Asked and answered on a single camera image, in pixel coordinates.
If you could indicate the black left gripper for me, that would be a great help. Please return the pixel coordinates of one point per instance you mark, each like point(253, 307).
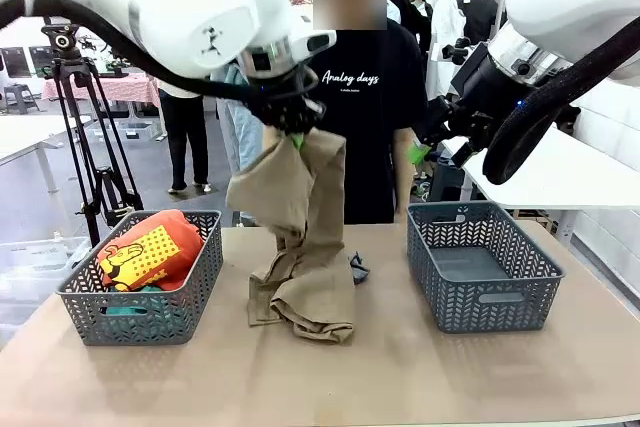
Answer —
point(287, 114)

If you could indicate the red checkered cloth table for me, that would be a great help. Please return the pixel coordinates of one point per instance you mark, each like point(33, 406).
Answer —
point(120, 89)

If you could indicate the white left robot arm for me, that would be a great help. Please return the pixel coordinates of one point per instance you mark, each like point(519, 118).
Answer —
point(190, 12)

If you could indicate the white table with gray legs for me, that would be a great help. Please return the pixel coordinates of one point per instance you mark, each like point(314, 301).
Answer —
point(30, 134)

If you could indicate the tan trousers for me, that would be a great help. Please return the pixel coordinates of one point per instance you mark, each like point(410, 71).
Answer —
point(310, 247)

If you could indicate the mannequin in white shirt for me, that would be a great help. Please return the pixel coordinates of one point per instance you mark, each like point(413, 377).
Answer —
point(445, 22)

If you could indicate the translucent plastic storage bin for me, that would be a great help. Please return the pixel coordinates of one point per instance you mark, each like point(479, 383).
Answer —
point(30, 267)

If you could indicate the mannequin in light blue fleece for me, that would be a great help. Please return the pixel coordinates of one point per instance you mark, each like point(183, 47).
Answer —
point(247, 132)

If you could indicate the large white side table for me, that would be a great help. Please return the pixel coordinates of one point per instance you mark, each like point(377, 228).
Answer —
point(550, 182)

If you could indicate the person's left hand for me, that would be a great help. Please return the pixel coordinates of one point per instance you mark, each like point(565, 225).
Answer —
point(400, 217)

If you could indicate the mannequin in black shirt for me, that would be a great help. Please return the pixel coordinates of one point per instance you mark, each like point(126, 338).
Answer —
point(480, 12)

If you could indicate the gray woven plastic basket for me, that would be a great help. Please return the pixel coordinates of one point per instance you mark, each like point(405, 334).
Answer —
point(150, 319)
point(480, 307)

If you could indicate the person in black t-shirt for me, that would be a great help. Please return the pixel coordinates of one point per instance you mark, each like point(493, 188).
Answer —
point(370, 137)

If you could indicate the gray stool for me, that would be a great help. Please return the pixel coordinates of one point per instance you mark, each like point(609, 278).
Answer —
point(20, 97)

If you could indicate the black garment pile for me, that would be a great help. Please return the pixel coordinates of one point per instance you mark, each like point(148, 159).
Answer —
point(570, 119)

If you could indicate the gray garment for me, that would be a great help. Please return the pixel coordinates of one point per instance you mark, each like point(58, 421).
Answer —
point(360, 267)

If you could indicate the black camera tripod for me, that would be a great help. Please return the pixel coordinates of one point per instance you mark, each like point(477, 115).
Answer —
point(75, 97)

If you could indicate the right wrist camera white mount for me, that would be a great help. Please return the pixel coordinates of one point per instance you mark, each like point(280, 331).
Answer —
point(457, 51)

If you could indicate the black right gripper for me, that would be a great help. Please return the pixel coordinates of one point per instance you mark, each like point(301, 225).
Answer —
point(465, 122)

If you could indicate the teal green garment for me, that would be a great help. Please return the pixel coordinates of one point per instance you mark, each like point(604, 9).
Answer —
point(135, 309)

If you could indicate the person's left forearm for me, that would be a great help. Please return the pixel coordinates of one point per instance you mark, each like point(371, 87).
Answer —
point(403, 177)

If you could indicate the mannequin in cream shirt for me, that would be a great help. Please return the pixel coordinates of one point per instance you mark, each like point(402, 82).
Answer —
point(185, 137)

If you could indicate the orange printed t-shirt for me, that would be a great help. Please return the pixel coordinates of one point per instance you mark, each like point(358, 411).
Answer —
point(150, 247)

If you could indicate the person's right forearm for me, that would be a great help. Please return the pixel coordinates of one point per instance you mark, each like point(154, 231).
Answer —
point(272, 138)

